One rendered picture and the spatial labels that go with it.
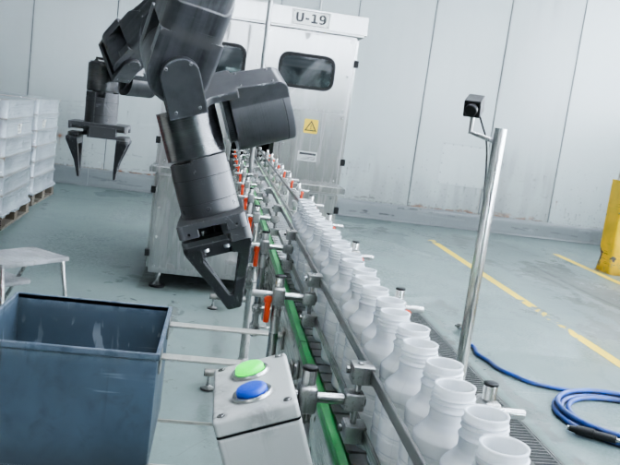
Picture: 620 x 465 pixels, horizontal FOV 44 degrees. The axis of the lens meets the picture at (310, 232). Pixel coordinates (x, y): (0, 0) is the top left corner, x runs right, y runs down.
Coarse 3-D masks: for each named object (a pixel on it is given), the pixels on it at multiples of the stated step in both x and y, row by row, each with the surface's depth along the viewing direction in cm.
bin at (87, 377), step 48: (0, 336) 144; (48, 336) 156; (96, 336) 158; (144, 336) 159; (0, 384) 126; (48, 384) 127; (96, 384) 128; (144, 384) 129; (0, 432) 128; (48, 432) 129; (96, 432) 130; (144, 432) 130
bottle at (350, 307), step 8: (360, 280) 105; (368, 280) 105; (376, 280) 105; (352, 288) 107; (360, 288) 105; (352, 296) 106; (360, 296) 105; (344, 304) 107; (352, 304) 106; (344, 312) 106; (352, 312) 105; (344, 336) 106; (344, 344) 106; (336, 352) 108; (336, 360) 107; (336, 384) 107
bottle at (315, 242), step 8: (320, 224) 155; (328, 224) 154; (320, 232) 152; (312, 240) 153; (312, 248) 151; (312, 256) 152; (304, 264) 153; (304, 272) 153; (304, 280) 153; (304, 288) 153; (304, 304) 154
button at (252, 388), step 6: (246, 384) 73; (252, 384) 72; (258, 384) 72; (264, 384) 72; (240, 390) 72; (246, 390) 71; (252, 390) 71; (258, 390) 71; (264, 390) 72; (240, 396) 71; (246, 396) 71; (252, 396) 71
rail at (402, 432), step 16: (272, 192) 253; (288, 208) 270; (288, 224) 190; (304, 256) 150; (336, 304) 110; (320, 336) 120; (352, 336) 95; (336, 368) 104; (384, 400) 76; (400, 432) 69; (368, 448) 80; (416, 448) 64; (416, 464) 63
